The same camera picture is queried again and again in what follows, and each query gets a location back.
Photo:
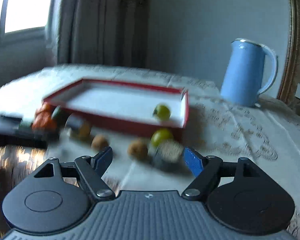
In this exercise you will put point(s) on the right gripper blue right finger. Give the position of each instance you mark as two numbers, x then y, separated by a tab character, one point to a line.
205	170

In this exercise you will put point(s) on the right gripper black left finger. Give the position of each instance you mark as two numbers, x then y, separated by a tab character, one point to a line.
91	170

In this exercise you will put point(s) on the brown longan fruit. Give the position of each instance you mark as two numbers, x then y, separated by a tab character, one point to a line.
138	149
99	142

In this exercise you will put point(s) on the orange mandarin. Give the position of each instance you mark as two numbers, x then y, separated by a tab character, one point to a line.
46	107
44	122

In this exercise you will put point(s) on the green cucumber piece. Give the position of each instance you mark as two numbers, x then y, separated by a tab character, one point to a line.
57	114

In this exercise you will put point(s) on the green tomato fruit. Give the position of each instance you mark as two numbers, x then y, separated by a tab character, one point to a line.
161	135
162	112

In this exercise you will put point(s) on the white embroidered tablecloth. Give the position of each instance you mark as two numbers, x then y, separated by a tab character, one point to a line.
269	135

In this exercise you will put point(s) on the red shallow cardboard box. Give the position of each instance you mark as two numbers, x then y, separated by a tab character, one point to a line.
123	106

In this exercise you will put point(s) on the blue electric kettle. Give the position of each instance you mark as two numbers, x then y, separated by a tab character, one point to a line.
242	83

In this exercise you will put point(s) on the gold framed patterned headboard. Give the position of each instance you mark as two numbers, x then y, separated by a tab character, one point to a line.
291	73

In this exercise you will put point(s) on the brown patterned curtain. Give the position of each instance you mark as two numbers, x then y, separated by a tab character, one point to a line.
107	32

